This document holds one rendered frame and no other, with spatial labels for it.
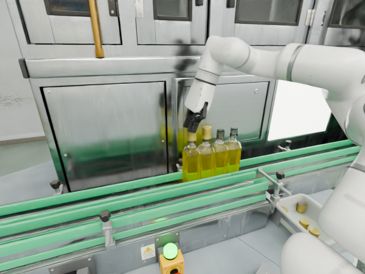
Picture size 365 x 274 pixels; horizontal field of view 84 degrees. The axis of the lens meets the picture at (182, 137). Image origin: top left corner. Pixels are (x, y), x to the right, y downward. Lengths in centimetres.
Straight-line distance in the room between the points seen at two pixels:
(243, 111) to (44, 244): 85
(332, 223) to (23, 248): 71
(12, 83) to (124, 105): 330
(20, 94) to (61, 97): 322
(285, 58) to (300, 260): 41
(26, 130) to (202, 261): 373
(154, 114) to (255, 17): 56
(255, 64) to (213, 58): 13
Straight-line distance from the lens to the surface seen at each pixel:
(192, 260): 82
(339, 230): 45
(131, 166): 91
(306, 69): 52
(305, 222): 96
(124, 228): 69
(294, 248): 48
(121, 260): 76
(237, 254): 85
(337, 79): 51
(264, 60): 67
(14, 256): 75
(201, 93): 64
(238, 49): 59
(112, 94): 79
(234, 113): 94
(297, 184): 110
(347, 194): 46
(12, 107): 411
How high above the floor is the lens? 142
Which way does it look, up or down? 24 degrees down
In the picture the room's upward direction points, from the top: straight up
